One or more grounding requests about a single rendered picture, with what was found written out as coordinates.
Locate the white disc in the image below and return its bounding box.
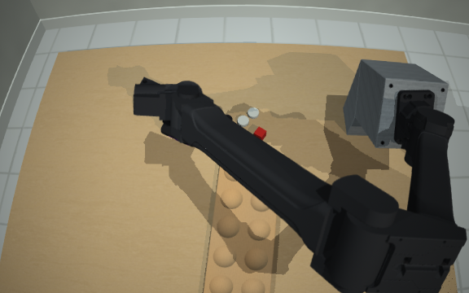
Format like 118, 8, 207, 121
248, 107, 259, 119
238, 116, 249, 127

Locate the red cube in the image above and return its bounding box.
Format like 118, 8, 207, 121
254, 127, 266, 140

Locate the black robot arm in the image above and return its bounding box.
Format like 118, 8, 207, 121
134, 77, 467, 293

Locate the tan tray with round pockets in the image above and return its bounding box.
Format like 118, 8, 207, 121
204, 167, 277, 293

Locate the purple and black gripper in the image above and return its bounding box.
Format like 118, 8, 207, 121
160, 124, 177, 140

